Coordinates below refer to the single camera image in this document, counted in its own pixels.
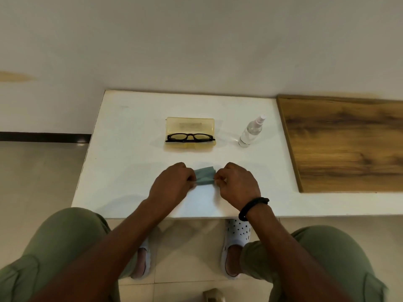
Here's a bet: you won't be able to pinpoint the clear spray bottle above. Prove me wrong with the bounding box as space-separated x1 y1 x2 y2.
238 115 267 148

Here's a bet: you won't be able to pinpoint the person's left leg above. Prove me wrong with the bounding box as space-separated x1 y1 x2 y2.
0 207 139 302

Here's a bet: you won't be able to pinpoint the brown wooden board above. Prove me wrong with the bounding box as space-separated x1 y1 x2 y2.
276 94 403 194

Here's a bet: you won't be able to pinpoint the white polka dot slipper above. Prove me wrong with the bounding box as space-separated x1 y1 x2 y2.
131 235 152 280
220 218 252 279

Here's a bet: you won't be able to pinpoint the person's right hand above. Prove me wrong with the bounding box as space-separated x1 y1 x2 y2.
214 162 262 213

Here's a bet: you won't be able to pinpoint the yellow translucent glasses case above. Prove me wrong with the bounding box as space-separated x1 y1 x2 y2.
164 117 218 153

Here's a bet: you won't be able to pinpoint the person's right forearm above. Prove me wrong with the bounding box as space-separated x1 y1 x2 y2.
247 204 350 302

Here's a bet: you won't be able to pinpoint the grey-green cleaning cloth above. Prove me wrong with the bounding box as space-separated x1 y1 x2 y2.
193 166 217 187

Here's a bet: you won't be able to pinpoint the black wristband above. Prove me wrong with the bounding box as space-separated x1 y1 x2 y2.
238 197 270 222

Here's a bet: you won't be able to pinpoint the black framed eyeglasses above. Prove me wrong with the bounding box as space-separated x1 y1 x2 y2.
165 132 217 144

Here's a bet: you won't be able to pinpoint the tan rounded object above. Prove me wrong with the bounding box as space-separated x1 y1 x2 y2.
202 288 226 302

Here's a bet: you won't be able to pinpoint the person's left forearm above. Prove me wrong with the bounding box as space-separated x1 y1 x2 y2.
31 198 170 302

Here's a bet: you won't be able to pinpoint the person's left hand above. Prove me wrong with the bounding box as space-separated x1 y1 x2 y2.
148 162 197 211

